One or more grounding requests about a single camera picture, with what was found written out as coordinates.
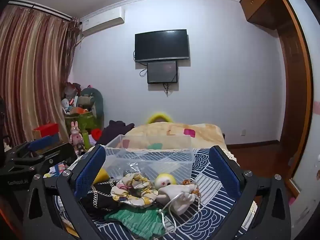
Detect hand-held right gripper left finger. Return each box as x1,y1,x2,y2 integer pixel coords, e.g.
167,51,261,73
22,144,107,240

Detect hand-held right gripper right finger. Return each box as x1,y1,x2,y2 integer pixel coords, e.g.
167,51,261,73
209,145,292,240

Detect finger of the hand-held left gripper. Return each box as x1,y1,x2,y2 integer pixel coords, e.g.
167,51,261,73
14,142,78,177
4,134,62,161

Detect yellow soft item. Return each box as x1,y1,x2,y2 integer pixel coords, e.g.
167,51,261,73
93,167,111,185

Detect black white patterned cloth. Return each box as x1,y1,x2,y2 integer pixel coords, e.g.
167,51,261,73
80,180,121,216

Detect floral fabric scrunchie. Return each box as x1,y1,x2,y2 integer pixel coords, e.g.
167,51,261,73
110,172,159,207

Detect yellow plush doll head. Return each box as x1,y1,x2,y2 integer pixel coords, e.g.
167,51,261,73
154,172,177,189

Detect clear plastic storage bin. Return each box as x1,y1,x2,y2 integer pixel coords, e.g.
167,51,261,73
104,134,195,183

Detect green knitted glove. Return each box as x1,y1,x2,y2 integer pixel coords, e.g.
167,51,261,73
104,208,167,239

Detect red box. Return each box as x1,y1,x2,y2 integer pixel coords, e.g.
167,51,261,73
33,123,59,138

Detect white lace cloth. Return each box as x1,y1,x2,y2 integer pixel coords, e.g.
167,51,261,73
225,147,258,217

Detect scattered papers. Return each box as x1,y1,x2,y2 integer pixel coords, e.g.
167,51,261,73
49,162,73,178

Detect pink rabbit toy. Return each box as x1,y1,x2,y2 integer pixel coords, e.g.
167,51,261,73
70,121,84,145

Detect green bottle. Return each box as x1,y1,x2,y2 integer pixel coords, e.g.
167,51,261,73
83,130,92,149

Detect green storage box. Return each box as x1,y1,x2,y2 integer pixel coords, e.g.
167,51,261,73
64,111,99,141

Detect beige fleece blanket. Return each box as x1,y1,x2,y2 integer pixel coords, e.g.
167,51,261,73
122,122,226,153

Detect blue patterned bedsheet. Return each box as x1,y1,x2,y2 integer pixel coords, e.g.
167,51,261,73
55,145,253,240

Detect dark purple cloth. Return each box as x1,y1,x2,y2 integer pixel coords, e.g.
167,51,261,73
96,120,135,146

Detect pile of toys and clutter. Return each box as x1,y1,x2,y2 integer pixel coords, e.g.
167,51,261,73
61,81,83,116

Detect grey plush toy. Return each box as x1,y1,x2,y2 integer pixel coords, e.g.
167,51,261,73
80,87,104,130

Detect striped brown curtain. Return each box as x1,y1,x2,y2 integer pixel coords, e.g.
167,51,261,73
0,4,83,148

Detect white door panel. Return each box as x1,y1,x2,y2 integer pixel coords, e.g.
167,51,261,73
282,0,320,232

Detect wooden door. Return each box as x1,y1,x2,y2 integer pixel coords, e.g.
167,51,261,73
276,29,314,200

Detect white air conditioner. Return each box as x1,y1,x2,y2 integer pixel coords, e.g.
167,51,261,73
79,7,125,38

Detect wooden overhead cabinet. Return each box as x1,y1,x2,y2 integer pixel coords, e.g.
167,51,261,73
239,0,288,31

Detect small wall monitor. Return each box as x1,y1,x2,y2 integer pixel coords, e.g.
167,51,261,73
147,60,178,84

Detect curtain rail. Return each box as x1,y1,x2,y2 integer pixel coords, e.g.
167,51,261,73
7,0,73,21

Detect large wall television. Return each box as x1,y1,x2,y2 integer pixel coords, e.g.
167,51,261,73
134,29,189,63

